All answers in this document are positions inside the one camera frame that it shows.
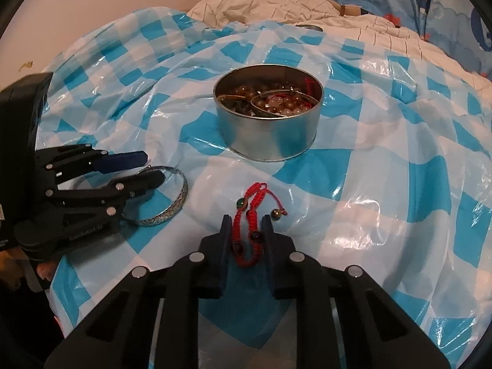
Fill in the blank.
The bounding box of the engraved silver bangle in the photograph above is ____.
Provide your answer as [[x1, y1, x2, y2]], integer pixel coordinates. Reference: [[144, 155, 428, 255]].
[[122, 165, 189, 228]]

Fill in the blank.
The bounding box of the red braided cord bracelet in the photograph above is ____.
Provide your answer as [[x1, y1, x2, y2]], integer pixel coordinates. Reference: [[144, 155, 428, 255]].
[[232, 181, 289, 268]]

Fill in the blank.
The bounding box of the blue white checkered plastic sheet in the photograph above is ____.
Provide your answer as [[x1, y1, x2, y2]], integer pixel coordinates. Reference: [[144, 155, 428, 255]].
[[38, 8, 491, 367]]

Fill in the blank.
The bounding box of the round silver metal tin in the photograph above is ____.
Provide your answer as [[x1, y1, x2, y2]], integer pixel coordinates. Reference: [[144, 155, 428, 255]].
[[213, 64, 323, 162]]

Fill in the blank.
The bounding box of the white grid-pattern quilt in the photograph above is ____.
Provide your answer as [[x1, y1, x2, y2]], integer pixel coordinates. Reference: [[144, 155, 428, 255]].
[[187, 0, 491, 100]]

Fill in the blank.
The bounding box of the small round metal lid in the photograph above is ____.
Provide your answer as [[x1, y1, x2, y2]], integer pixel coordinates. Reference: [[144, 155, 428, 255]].
[[295, 24, 323, 33]]

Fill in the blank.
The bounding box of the blue whale cartoon bedding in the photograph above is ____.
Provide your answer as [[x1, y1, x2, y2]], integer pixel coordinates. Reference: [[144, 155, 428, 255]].
[[334, 0, 491, 78]]

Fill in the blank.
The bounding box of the beaded bracelets pile in tin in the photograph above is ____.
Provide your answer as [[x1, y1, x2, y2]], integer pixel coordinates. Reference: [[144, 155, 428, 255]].
[[217, 78, 321, 118]]

